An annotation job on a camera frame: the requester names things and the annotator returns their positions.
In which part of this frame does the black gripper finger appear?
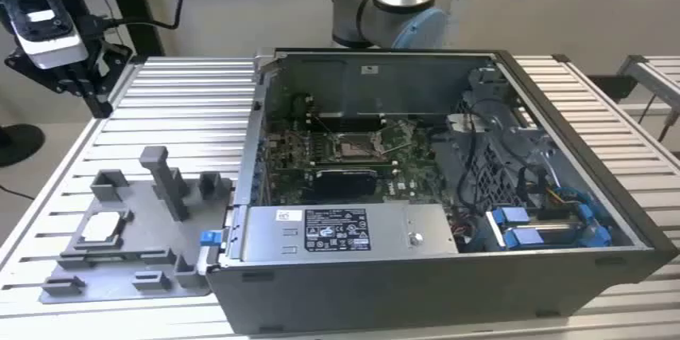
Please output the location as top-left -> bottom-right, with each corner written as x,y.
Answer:
98,39 -> 134,117
4,49 -> 103,118

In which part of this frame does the silver square CPU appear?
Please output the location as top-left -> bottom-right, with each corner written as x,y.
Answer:
79,212 -> 123,242

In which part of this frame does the CPU socket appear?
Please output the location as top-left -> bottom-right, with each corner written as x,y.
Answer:
332,132 -> 384,160

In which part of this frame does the black RAM slot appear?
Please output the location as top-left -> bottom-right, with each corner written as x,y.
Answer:
312,158 -> 400,169

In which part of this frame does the black round stand base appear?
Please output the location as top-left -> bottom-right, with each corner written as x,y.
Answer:
0,123 -> 46,168

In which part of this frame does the thin metal locking lever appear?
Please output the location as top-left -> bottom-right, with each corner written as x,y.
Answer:
311,112 -> 335,135

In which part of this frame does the grey plastic parts rack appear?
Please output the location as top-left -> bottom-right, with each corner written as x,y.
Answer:
39,145 -> 235,304

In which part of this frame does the silver power supply with label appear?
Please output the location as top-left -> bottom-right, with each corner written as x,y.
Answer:
242,202 -> 462,262

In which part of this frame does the black graphics card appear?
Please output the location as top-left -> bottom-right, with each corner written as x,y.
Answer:
311,168 -> 382,201

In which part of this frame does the green motherboard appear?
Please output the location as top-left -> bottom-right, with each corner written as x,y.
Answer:
263,115 -> 452,205

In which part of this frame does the grey metal disk cage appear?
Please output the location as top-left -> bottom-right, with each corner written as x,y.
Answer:
431,88 -> 566,214

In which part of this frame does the black open PC case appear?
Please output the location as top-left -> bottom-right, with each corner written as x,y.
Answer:
196,47 -> 680,335

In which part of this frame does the small blue disk carrier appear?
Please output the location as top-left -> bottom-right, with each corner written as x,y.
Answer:
491,205 -> 531,226

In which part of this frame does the large blue disk carrier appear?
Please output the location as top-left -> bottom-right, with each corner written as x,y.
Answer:
502,226 -> 547,250

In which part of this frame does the metal slat side table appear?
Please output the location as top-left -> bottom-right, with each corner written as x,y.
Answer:
615,54 -> 680,119

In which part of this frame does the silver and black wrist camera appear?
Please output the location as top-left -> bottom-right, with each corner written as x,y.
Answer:
0,0 -> 90,71

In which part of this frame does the thin black floor wire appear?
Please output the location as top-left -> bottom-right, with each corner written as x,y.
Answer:
0,183 -> 36,201

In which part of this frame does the metal socket cover frame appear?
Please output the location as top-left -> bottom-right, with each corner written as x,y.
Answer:
374,119 -> 416,154

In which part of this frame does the black cable inside case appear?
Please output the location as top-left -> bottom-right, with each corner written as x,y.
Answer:
454,97 -> 536,216

